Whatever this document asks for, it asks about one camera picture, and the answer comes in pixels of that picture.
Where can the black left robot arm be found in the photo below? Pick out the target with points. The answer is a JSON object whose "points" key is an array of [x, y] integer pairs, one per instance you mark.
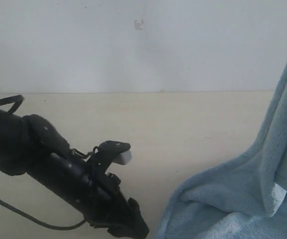
{"points": [[32, 145]]}

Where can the light blue terry towel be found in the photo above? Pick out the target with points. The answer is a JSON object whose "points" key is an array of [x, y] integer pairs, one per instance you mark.
{"points": [[243, 198]]}

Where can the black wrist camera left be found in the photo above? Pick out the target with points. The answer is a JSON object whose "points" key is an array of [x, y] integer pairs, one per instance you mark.
{"points": [[112, 152]]}

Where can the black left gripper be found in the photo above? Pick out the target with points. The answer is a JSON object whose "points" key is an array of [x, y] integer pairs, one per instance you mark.
{"points": [[93, 192]]}

